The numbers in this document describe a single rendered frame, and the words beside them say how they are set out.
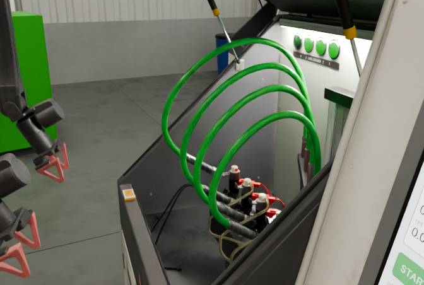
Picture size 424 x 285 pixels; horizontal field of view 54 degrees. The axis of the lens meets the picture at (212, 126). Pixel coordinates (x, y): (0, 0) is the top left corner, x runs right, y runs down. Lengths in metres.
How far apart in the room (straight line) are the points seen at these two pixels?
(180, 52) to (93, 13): 1.69
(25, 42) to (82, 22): 3.34
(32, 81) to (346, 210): 3.75
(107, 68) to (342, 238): 7.04
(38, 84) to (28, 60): 0.24
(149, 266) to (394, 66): 0.64
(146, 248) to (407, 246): 0.62
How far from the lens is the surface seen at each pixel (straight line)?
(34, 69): 4.20
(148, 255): 1.01
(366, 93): 0.69
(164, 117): 0.95
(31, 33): 4.16
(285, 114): 0.77
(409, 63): 0.64
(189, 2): 7.93
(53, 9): 7.40
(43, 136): 1.30
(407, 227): 0.60
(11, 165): 0.87
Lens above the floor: 1.53
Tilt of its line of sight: 18 degrees down
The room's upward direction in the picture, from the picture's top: straight up
